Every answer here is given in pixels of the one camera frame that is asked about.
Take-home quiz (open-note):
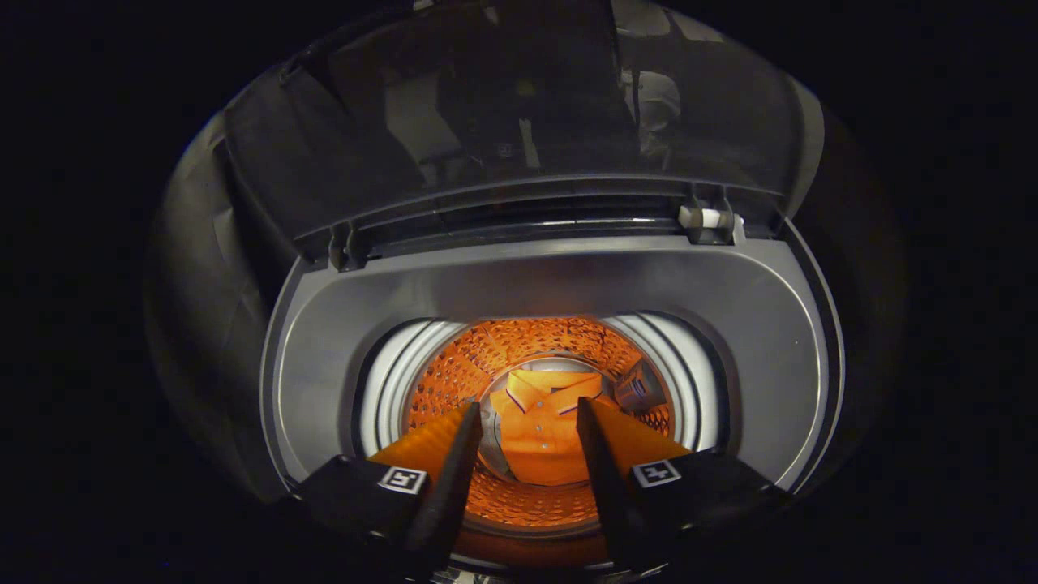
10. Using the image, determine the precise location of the yellow polo shirt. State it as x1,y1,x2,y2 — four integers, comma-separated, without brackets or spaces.
489,369,621,487

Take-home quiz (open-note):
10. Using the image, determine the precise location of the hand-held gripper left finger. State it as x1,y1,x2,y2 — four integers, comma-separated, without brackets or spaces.
294,401,484,581

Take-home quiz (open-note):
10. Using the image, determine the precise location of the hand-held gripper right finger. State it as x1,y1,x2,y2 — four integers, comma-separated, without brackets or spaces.
576,396,794,575

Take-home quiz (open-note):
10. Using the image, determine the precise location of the grey washing machine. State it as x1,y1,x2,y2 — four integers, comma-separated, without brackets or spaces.
259,219,846,581

